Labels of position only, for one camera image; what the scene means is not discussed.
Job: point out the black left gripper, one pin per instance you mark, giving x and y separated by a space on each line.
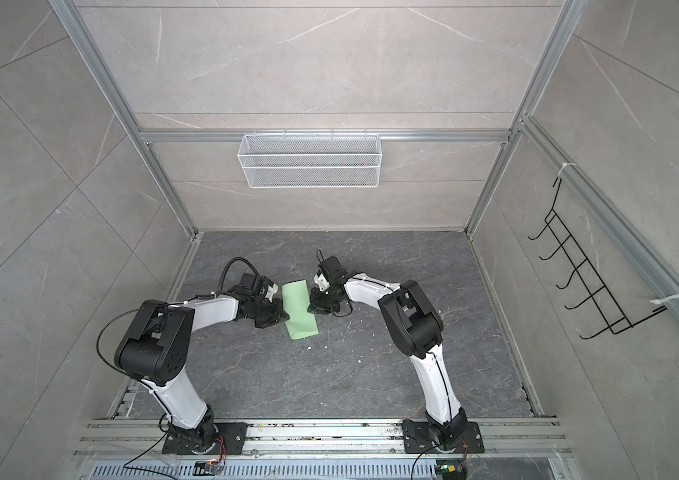
279 316

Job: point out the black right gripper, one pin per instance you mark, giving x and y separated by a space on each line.
316 305

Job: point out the light green paper sheet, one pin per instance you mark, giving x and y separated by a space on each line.
301 323

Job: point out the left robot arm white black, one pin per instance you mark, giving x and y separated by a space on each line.
154 350

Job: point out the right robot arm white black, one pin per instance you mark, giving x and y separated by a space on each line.
415 328

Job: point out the left small circuit board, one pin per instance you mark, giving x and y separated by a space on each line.
208 468

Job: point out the small circuit board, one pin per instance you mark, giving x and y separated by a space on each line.
208 468
451 470

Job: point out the right small circuit board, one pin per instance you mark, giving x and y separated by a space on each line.
451 470

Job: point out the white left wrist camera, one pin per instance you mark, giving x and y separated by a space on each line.
269 290

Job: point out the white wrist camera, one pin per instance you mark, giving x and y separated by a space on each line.
269 290
320 282

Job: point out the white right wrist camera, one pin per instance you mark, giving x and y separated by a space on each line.
320 282

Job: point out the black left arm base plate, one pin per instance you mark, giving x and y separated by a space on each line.
206 439

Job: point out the white wire mesh basket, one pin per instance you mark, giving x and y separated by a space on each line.
316 160

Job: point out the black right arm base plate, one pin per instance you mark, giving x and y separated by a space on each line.
424 437

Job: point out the aluminium frame rail front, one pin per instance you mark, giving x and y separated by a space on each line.
395 438

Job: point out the black wire hook rack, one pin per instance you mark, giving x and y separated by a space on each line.
613 319

